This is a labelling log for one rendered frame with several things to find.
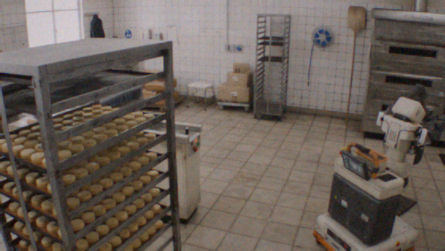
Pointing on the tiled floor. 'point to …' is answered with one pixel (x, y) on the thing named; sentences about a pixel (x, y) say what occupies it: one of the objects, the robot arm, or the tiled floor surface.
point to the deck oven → (404, 65)
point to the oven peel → (356, 17)
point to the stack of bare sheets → (404, 205)
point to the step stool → (201, 92)
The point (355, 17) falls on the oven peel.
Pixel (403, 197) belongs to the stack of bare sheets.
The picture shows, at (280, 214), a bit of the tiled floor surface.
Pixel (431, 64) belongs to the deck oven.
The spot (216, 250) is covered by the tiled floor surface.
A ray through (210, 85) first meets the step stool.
